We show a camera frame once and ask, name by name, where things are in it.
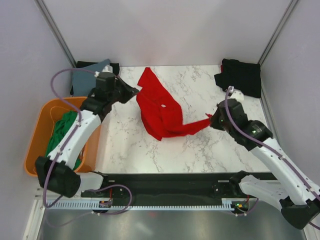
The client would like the aluminium frame post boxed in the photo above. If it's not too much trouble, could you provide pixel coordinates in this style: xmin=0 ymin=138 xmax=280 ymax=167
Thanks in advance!
xmin=34 ymin=0 xmax=77 ymax=67
xmin=258 ymin=0 xmax=300 ymax=66

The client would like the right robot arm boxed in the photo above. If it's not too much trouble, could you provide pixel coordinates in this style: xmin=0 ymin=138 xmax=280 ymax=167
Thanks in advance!
xmin=210 ymin=98 xmax=320 ymax=230

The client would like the orange plastic basket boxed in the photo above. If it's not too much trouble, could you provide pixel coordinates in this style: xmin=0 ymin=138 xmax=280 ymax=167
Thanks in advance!
xmin=24 ymin=98 xmax=101 ymax=177

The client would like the green t-shirt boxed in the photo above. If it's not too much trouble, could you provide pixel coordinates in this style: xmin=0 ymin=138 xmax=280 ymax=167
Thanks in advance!
xmin=45 ymin=111 xmax=78 ymax=157

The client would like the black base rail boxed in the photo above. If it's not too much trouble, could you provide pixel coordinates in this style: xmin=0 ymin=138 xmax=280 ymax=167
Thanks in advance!
xmin=81 ymin=170 xmax=248 ymax=206

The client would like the right aluminium frame post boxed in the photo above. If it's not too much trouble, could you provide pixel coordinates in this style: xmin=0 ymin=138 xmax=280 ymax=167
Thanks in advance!
xmin=258 ymin=0 xmax=300 ymax=66

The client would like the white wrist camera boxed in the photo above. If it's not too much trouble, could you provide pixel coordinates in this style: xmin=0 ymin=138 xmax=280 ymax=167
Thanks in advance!
xmin=226 ymin=86 xmax=245 ymax=102
xmin=94 ymin=64 xmax=116 ymax=79

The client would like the folded black t-shirt right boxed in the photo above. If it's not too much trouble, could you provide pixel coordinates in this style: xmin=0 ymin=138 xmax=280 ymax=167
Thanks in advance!
xmin=214 ymin=58 xmax=262 ymax=99

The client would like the folded grey t-shirt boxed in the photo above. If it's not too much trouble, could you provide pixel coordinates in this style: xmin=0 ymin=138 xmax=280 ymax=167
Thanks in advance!
xmin=71 ymin=58 xmax=112 ymax=97

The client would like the folded black t-shirt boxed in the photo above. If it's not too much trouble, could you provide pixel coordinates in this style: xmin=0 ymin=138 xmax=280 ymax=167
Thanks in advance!
xmin=69 ymin=60 xmax=121 ymax=96
xmin=214 ymin=58 xmax=262 ymax=99

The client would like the red t-shirt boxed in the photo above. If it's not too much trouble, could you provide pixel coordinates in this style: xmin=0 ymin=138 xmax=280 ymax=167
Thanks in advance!
xmin=136 ymin=67 xmax=212 ymax=141

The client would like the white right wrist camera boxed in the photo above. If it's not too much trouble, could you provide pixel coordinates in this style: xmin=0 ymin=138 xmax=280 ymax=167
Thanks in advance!
xmin=226 ymin=86 xmax=245 ymax=102

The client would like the white slotted cable duct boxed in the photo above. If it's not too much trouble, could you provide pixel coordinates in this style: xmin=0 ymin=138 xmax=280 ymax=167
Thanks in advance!
xmin=51 ymin=198 xmax=251 ymax=211

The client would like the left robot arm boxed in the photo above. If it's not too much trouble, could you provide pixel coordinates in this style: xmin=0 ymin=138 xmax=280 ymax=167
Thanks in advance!
xmin=35 ymin=71 xmax=139 ymax=200

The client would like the left aluminium frame post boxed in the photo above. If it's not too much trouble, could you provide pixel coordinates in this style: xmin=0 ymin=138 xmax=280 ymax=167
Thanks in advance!
xmin=34 ymin=0 xmax=77 ymax=67

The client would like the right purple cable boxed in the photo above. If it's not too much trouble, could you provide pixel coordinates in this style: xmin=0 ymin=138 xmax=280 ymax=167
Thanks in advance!
xmin=224 ymin=89 xmax=320 ymax=228

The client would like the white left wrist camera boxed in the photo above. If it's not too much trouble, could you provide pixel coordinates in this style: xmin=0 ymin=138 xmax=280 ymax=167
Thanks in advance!
xmin=94 ymin=64 xmax=116 ymax=79

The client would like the folded black t-shirt left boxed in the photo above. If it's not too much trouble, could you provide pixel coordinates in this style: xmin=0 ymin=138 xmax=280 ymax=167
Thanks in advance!
xmin=69 ymin=60 xmax=121 ymax=96

